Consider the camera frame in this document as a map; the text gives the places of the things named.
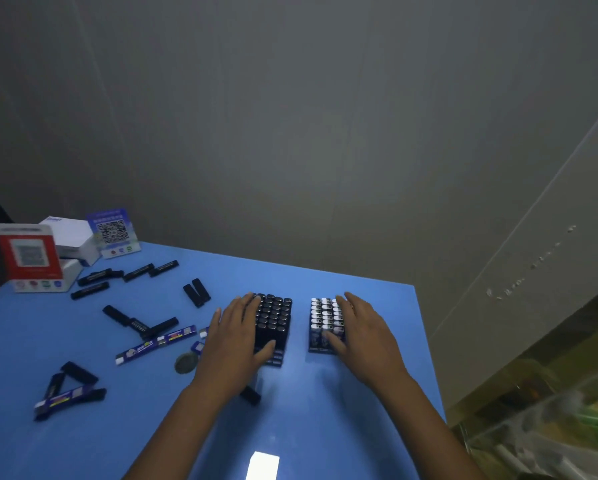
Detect person's right hand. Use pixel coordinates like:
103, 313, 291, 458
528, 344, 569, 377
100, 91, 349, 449
321, 292, 410, 394

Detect dark round disc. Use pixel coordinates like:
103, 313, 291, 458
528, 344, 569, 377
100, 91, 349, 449
174, 352, 199, 375

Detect row of blue lighters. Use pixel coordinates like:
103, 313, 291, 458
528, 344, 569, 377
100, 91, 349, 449
308, 297, 348, 345

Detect person's left forearm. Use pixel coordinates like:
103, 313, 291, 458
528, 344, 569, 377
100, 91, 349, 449
123, 384, 232, 480

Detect row of black lighters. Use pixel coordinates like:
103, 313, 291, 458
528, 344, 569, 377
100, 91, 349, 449
251, 293, 293, 353

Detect blue code sign stand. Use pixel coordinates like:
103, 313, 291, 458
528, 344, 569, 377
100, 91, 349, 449
86, 208, 142, 259

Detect black grid tray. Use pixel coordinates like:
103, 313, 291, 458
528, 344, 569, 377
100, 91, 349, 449
308, 297, 350, 355
251, 293, 293, 368

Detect pile of mixed lighters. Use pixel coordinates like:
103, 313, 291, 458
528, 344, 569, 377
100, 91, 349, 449
33, 259, 212, 422

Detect white cardboard box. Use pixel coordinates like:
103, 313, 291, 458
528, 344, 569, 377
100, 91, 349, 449
39, 216, 101, 267

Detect crumpled clear plastic bags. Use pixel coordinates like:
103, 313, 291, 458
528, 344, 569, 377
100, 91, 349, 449
458, 364, 598, 480

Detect person's left hand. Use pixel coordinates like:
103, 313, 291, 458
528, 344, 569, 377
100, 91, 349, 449
191, 293, 277, 401

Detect person's right forearm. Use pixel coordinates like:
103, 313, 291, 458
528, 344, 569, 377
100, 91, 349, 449
381, 372, 475, 480

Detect red code sign stand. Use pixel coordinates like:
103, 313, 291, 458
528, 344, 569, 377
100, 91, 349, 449
0, 223, 83, 294

